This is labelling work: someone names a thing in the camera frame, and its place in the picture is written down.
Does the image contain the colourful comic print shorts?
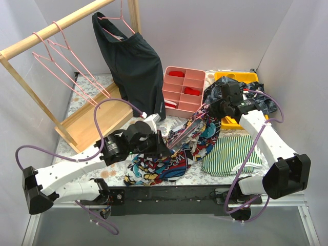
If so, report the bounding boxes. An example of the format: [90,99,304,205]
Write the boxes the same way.
[124,109,221,187]

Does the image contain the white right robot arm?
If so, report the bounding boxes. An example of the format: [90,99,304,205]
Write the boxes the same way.
[204,80,311,204]

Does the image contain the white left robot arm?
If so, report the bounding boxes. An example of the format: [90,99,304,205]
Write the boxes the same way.
[23,121,172,215]

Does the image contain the dark patterned shorts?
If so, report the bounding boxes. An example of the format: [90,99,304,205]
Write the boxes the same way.
[202,76,278,115]

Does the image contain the green white striped shorts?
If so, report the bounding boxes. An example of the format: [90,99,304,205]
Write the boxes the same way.
[201,135,254,177]

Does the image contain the black shorts on hanger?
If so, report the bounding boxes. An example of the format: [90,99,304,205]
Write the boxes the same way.
[92,12,166,120]

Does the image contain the yellow plastic tray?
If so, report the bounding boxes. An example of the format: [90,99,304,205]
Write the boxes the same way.
[214,71,259,130]

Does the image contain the wooden clothes rack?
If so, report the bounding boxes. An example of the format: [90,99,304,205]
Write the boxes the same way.
[1,1,133,153]

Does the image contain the red sock middle compartment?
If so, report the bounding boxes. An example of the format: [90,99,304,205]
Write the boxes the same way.
[184,87,200,96]

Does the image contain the red white sock lower compartment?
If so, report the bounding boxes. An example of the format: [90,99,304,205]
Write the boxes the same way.
[165,99,177,109]

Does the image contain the pink divided organizer box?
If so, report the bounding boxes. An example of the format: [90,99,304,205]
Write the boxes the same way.
[162,66,206,118]

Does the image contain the red sock upper compartment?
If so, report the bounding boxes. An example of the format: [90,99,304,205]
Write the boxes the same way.
[168,71,185,77]

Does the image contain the floral table mat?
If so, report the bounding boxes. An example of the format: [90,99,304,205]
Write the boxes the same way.
[48,69,280,188]

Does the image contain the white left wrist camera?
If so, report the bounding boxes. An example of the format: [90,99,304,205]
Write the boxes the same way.
[143,113,161,132]

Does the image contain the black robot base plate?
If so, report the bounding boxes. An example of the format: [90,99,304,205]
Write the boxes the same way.
[79,186,264,222]

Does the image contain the pink wire hanger with shorts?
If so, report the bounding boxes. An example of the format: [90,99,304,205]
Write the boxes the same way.
[97,0,137,42]

